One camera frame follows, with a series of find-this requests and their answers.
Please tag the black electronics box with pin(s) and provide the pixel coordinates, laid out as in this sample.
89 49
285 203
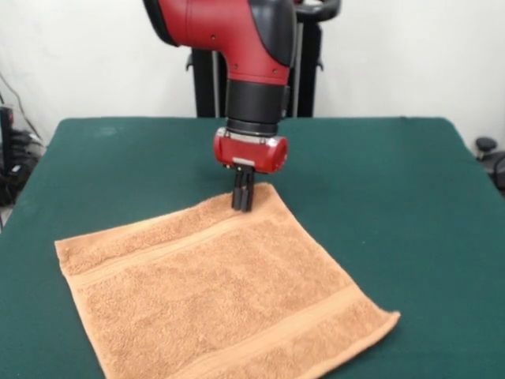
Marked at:
6 158

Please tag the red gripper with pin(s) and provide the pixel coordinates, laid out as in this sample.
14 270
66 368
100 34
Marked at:
248 156

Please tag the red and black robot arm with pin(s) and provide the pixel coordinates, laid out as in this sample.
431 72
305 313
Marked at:
244 51

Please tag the dark green table cloth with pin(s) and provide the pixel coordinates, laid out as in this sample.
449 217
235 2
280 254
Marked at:
394 197

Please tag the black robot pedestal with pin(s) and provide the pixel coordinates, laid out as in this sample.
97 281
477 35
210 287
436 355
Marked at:
307 79

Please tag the tan terry cloth towel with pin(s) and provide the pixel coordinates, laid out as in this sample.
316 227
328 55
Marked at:
221 292

